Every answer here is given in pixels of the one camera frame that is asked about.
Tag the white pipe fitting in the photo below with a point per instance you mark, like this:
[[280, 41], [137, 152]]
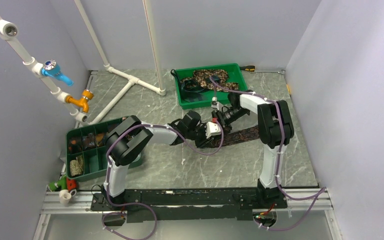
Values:
[[64, 197]]

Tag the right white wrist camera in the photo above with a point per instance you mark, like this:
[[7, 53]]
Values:
[[216, 105]]

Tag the dark blue tie in tray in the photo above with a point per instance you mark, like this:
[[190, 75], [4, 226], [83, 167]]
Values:
[[188, 96]]

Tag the aluminium frame rail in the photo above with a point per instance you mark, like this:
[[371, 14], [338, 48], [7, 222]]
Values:
[[88, 202]]

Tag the red pipe fitting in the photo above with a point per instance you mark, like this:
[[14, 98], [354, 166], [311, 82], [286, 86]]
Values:
[[71, 185]]

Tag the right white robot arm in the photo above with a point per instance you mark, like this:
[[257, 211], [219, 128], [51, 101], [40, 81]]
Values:
[[275, 130]]

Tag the green compartment organizer box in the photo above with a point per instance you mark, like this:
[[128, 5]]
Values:
[[95, 162]]

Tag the green pipe fitting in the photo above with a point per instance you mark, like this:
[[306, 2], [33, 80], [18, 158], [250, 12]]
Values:
[[58, 185]]

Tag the orange faucet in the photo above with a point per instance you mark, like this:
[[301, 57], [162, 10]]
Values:
[[82, 102]]

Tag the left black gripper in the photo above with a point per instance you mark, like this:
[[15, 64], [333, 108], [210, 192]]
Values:
[[205, 142]]

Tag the olive rolled tie in organizer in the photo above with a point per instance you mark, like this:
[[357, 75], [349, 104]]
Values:
[[77, 166]]

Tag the silver wrench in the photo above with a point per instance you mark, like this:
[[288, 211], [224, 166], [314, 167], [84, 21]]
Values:
[[277, 71]]

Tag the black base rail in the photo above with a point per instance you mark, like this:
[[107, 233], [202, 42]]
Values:
[[146, 213]]

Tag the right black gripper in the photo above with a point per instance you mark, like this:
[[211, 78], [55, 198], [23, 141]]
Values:
[[218, 115]]

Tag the white PVC pipe frame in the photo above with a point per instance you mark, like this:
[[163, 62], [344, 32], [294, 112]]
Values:
[[9, 33]]

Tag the orange rolled tie in organizer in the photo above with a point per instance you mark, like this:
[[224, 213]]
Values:
[[99, 139]]

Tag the yellow black screwdriver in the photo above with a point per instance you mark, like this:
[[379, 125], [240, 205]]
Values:
[[248, 68]]

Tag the dark orange patterned tie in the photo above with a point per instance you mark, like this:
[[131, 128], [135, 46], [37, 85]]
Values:
[[234, 138]]

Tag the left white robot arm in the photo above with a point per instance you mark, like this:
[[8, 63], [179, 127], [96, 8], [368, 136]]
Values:
[[127, 140]]

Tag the brown floral tie in tray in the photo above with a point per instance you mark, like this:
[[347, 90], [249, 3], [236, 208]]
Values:
[[212, 81]]

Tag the blue faucet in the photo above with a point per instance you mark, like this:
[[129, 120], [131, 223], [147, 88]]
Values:
[[52, 69]]

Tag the green tray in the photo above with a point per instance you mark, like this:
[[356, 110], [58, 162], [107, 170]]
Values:
[[235, 75]]

